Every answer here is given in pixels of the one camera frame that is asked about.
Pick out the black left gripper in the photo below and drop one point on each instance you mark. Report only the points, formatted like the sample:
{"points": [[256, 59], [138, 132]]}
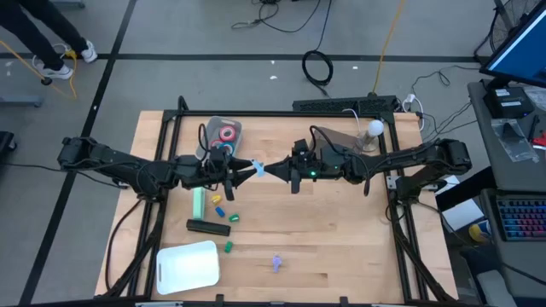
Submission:
{"points": [[205, 177]]}

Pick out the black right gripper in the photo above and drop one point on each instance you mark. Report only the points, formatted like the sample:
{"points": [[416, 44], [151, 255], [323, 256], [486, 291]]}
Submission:
{"points": [[320, 166]]}

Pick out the light blue staple remover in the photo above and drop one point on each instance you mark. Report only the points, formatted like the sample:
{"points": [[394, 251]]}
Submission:
{"points": [[257, 168]]}

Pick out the light blue tape roll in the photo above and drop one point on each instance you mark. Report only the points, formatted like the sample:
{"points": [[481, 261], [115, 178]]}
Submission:
{"points": [[231, 147]]}

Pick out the yellow mini stapler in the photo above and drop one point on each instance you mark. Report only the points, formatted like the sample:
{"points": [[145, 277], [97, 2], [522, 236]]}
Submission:
{"points": [[216, 199]]}

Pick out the red tape roll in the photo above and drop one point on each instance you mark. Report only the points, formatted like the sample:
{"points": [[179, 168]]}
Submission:
{"points": [[213, 143]]}

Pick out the pink tape roll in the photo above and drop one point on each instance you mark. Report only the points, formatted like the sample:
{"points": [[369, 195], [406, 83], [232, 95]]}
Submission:
{"points": [[221, 134]]}

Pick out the green mini stapler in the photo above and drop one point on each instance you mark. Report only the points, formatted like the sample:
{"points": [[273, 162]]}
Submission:
{"points": [[229, 247], [234, 218]]}

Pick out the green cylinder tube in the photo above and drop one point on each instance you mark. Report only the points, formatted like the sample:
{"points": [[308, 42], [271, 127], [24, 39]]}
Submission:
{"points": [[199, 202]]}

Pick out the long black stapler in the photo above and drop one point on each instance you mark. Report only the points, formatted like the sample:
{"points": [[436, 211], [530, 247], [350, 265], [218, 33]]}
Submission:
{"points": [[209, 227]]}

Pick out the purple staple remover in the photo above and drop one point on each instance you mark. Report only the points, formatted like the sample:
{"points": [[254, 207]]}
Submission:
{"points": [[277, 263]]}

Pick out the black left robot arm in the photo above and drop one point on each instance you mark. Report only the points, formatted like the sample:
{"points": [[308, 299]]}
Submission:
{"points": [[128, 168]]}

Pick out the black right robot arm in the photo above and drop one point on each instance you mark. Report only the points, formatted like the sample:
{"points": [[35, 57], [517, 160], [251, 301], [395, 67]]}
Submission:
{"points": [[426, 160]]}

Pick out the light grey plastic bin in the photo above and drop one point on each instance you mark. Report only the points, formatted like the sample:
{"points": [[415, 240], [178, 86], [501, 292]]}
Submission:
{"points": [[207, 128]]}

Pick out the smoky grey translucent bin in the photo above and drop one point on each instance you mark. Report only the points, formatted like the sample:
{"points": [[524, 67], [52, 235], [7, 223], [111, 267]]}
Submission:
{"points": [[337, 136]]}

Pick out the black perforated box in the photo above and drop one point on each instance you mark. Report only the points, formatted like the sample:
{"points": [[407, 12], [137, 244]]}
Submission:
{"points": [[341, 104]]}

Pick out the white bulb table lamp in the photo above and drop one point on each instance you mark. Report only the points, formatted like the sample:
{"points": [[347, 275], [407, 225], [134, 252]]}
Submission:
{"points": [[375, 127]]}

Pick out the white plastic tray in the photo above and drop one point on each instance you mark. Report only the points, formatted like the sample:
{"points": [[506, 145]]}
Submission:
{"points": [[187, 266]]}

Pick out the silver mounting plate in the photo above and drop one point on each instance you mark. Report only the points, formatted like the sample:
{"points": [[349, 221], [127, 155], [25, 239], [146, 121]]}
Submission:
{"points": [[393, 182], [123, 184]]}

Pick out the white paper box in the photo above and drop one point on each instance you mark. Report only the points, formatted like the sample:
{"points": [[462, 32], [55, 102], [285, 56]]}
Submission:
{"points": [[462, 214]]}

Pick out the yellow and blue object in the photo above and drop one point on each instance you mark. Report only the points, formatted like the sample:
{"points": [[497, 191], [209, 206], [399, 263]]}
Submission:
{"points": [[478, 232]]}

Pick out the grey desk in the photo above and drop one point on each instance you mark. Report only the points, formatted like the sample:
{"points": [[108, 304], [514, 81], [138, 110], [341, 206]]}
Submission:
{"points": [[512, 175]]}

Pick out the grey stand foot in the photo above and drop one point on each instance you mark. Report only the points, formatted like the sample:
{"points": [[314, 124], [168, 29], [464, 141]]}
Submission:
{"points": [[19, 101], [68, 3]]}

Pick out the clear plastic bag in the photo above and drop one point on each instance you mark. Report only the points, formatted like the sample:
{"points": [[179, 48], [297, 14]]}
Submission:
{"points": [[514, 140]]}

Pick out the black mini computer box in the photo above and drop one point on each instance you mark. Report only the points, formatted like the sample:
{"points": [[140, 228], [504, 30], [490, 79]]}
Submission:
{"points": [[507, 102]]}

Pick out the black caster base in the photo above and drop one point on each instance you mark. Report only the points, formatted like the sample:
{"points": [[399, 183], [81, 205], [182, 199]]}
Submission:
{"points": [[6, 143]]}

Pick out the grey office chair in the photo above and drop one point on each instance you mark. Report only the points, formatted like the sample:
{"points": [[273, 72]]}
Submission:
{"points": [[495, 290]]}

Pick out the backlit rainbow keyboard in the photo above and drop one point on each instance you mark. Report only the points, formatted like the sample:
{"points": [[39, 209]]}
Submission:
{"points": [[522, 217]]}

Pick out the person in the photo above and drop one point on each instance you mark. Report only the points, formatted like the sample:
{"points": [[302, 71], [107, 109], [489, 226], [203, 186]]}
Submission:
{"points": [[25, 25]]}

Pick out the red hand tool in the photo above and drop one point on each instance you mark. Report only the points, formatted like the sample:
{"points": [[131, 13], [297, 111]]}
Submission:
{"points": [[541, 140]]}

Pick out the black floor fan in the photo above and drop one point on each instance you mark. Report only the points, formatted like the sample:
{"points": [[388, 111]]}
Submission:
{"points": [[503, 30]]}

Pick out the black monitor blue screen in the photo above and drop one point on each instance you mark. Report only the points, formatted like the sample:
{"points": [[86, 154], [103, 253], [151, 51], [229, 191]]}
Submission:
{"points": [[520, 55]]}

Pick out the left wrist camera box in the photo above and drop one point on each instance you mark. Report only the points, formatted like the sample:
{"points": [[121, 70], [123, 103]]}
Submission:
{"points": [[217, 158]]}

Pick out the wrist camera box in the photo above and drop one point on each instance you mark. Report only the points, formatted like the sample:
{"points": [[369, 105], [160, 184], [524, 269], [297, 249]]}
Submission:
{"points": [[217, 158], [300, 147]]}

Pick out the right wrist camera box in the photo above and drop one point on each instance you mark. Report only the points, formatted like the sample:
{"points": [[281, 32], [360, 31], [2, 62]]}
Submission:
{"points": [[300, 147]]}

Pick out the black aluminium table frame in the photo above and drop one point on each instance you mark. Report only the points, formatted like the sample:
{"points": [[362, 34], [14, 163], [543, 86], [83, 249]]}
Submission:
{"points": [[277, 113]]}

